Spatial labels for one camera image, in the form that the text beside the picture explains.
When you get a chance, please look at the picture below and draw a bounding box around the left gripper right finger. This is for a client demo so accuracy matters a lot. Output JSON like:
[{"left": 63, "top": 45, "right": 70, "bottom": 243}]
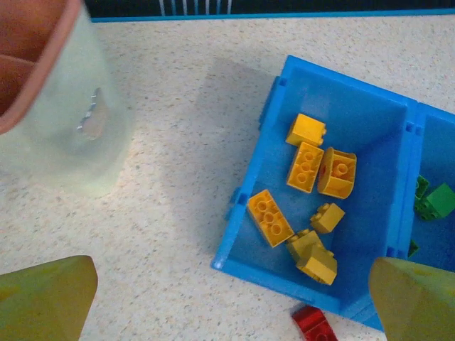
[{"left": 368, "top": 256, "right": 455, "bottom": 341}]

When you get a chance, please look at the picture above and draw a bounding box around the yellow rounded lego brick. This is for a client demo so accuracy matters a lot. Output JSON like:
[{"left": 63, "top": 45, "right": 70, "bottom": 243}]
[{"left": 316, "top": 146, "right": 358, "bottom": 200}]

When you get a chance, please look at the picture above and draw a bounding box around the small yellow lego brick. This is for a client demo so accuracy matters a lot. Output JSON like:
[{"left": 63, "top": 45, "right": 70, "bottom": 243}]
[{"left": 309, "top": 202, "right": 347, "bottom": 235}]

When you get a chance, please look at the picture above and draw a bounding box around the cream holder with salmon rim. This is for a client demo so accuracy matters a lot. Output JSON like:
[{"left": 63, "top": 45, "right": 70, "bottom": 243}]
[{"left": 0, "top": 0, "right": 139, "bottom": 199}]

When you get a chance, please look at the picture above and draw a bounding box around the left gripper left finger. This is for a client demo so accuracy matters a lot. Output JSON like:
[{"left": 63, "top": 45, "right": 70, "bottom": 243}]
[{"left": 0, "top": 254, "right": 100, "bottom": 341}]

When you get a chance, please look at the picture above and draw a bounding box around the red sloped lego brick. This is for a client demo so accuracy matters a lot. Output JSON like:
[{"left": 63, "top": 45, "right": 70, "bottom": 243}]
[{"left": 291, "top": 305, "right": 339, "bottom": 341}]

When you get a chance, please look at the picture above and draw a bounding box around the long green lego brick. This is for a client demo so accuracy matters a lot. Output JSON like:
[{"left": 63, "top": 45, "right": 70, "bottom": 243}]
[{"left": 414, "top": 182, "right": 455, "bottom": 222}]

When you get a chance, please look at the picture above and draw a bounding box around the long yellow lego brick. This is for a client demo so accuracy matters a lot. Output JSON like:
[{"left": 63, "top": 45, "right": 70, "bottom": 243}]
[
  {"left": 246, "top": 189, "right": 296, "bottom": 249},
  {"left": 286, "top": 141, "right": 325, "bottom": 195}
]

